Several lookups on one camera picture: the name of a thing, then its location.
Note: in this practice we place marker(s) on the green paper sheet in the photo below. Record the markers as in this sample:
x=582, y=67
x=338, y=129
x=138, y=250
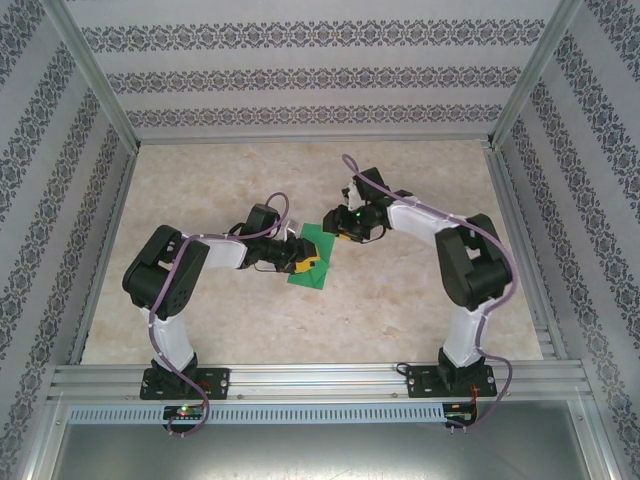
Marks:
x=326, y=247

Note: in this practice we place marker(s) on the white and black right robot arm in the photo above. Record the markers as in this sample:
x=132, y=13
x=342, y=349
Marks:
x=462, y=340

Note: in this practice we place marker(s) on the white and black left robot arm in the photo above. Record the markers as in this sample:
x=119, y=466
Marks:
x=172, y=340

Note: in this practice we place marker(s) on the grey metal sheet panel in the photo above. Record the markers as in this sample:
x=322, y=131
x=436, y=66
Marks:
x=320, y=455

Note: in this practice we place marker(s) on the aluminium frame crossbar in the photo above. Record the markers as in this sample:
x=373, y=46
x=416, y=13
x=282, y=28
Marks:
x=315, y=141

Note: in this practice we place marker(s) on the aluminium mounting rail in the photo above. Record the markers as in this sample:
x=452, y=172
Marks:
x=320, y=377

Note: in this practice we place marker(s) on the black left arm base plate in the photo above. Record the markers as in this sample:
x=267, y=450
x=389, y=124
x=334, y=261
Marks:
x=215, y=382

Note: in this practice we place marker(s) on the aluminium table side rail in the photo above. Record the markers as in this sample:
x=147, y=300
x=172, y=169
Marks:
x=527, y=250
x=104, y=250

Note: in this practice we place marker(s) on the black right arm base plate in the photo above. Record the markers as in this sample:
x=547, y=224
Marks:
x=419, y=387

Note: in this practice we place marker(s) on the aluminium frame post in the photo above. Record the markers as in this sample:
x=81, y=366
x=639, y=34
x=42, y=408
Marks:
x=97, y=75
x=532, y=75

